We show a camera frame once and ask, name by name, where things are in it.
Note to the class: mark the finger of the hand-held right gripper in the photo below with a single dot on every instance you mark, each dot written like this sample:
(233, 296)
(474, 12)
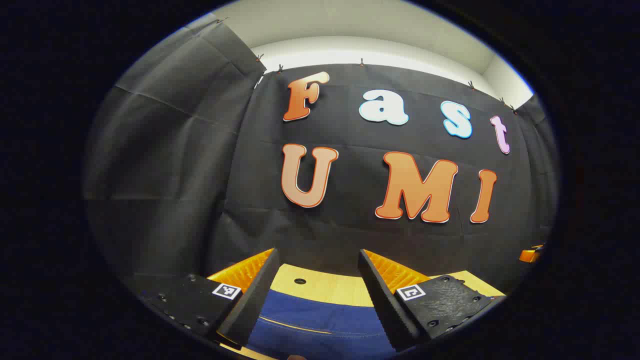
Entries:
(529, 255)

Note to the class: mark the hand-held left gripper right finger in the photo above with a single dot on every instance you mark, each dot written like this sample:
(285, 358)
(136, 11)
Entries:
(382, 300)

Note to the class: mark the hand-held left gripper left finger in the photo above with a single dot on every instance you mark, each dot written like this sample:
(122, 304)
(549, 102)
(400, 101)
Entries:
(255, 300)

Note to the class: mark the blue denim jeans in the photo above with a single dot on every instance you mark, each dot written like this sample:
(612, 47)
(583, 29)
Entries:
(320, 320)

